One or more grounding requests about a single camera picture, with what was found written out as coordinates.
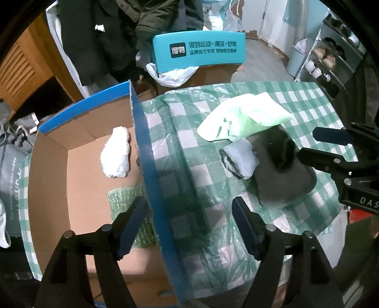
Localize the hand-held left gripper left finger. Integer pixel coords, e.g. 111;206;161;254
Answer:
35;196;149;308

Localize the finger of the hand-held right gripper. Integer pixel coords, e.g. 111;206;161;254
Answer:
297;147;356;179
312;127;353;146

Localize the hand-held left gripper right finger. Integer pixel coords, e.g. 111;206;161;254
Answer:
231;196;345;308

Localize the black fuzzy cloth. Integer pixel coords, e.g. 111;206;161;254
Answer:
268;130;298;172

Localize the dark grey cloth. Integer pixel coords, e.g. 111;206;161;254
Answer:
249;124;317;207

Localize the blue-edged cardboard box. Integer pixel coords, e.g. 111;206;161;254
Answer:
27;80;190;308

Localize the light green cloth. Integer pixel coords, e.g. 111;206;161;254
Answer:
197;92;294;142

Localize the red object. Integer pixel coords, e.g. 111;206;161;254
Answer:
348;207;379;226

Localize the green bubble wrap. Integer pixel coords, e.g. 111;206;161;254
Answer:
107;185;157;249

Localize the pair of white shoes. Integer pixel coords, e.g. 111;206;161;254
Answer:
305;60;331;83

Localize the pair of beige shoes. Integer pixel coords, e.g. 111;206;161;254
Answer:
313;47;336;68

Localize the light blue trash bin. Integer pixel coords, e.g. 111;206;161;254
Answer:
286;38;311;80

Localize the white shoe rack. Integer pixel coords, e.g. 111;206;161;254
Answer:
294;13;368;100

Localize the white cloth bundle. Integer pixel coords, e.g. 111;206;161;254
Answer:
100;126;131;178

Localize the green checkered tablecloth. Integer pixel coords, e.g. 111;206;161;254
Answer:
21;81;360;297

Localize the grey tote bag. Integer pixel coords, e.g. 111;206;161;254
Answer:
0;142;33;237

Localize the cardboard box with teal flap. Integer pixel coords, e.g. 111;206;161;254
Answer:
152;30;247;95

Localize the white plastic bag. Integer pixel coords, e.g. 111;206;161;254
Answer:
146;63;199;87

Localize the black hanging coat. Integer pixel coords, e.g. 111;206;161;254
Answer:
59;0;140;86

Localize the wooden cabinet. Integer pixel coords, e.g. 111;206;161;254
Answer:
0;21;83;119

